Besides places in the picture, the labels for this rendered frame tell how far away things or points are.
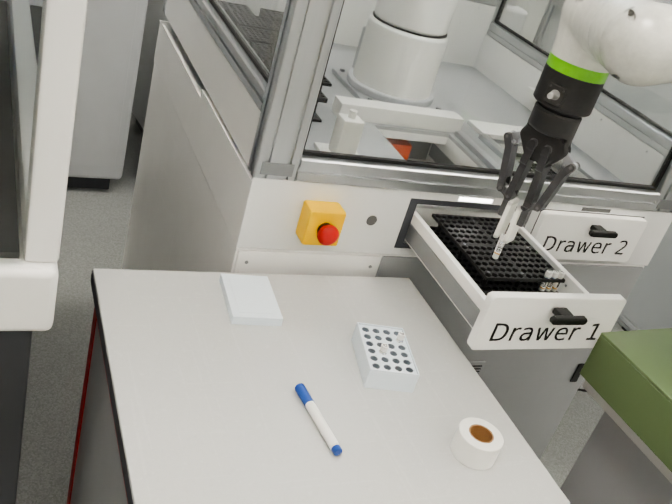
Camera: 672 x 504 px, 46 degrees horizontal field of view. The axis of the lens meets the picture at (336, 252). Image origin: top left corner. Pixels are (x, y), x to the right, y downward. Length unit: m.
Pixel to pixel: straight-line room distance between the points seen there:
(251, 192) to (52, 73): 0.50
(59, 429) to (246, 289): 0.93
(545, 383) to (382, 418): 0.92
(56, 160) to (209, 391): 0.39
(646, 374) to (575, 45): 0.57
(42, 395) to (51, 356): 0.16
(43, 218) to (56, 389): 1.24
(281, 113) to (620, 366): 0.73
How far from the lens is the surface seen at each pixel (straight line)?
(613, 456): 1.61
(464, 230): 1.54
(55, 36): 0.99
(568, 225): 1.74
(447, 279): 1.43
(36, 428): 2.18
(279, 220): 1.43
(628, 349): 1.48
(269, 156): 1.37
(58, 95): 1.01
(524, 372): 2.01
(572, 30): 1.20
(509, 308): 1.32
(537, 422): 2.18
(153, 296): 1.34
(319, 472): 1.11
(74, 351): 2.41
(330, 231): 1.39
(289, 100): 1.33
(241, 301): 1.34
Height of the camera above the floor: 1.53
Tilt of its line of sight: 29 degrees down
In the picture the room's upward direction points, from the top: 17 degrees clockwise
